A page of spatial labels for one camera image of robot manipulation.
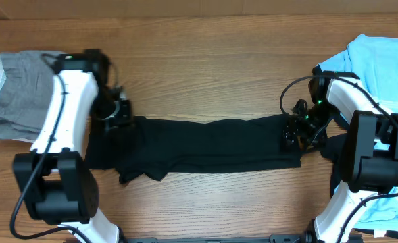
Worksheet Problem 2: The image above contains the folded grey shirt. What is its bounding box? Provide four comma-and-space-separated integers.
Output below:
0, 51, 62, 140

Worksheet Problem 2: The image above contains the black polo shirt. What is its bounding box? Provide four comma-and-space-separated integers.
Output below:
85, 115, 301, 184

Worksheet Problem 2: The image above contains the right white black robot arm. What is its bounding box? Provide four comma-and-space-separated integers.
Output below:
281, 71, 398, 242

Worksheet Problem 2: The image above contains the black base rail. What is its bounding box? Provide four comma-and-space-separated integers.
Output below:
120, 234, 321, 243

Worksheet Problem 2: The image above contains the light blue printed t-shirt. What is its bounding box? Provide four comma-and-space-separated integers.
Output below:
319, 34, 398, 232

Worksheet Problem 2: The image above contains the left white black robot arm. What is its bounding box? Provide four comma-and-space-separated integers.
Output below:
9, 49, 132, 242

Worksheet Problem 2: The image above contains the black garment under blue shirt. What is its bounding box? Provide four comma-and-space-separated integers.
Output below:
312, 67, 398, 242

